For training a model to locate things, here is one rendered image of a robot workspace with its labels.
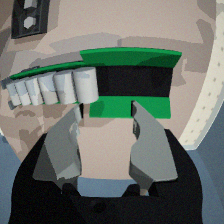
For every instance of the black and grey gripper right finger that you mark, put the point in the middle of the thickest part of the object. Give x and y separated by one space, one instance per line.
161 166

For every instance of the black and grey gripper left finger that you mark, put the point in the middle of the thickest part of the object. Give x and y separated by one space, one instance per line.
52 161

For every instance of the dark grey open tray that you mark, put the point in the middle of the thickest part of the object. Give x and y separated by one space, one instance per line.
19 14

